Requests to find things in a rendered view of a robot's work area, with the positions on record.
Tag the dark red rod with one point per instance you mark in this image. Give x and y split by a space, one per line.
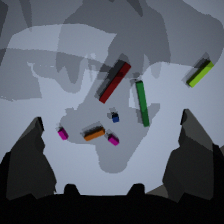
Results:
115 81

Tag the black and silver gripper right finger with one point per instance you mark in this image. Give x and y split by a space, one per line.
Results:
194 174

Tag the small blue block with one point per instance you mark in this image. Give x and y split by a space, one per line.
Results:
115 118

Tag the orange rod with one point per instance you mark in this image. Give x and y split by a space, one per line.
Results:
94 134

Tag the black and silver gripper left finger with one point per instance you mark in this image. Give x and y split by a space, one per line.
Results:
25 173

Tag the magenta rod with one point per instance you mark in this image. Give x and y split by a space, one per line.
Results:
63 134
113 140

